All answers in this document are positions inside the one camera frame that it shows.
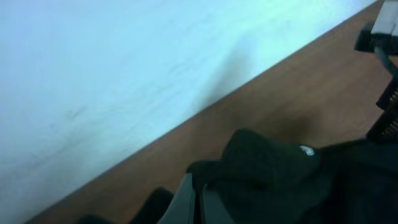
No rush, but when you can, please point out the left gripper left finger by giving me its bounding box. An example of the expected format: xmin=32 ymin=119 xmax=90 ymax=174
xmin=157 ymin=173 xmax=196 ymax=224

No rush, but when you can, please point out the black t-shirt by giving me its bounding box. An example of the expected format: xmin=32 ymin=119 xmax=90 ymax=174
xmin=188 ymin=129 xmax=397 ymax=223

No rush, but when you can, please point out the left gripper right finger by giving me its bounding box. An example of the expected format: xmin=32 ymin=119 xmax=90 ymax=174
xmin=200 ymin=185 xmax=235 ymax=224

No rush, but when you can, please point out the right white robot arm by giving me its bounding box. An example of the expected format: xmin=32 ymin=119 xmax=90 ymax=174
xmin=354 ymin=0 xmax=397 ymax=143

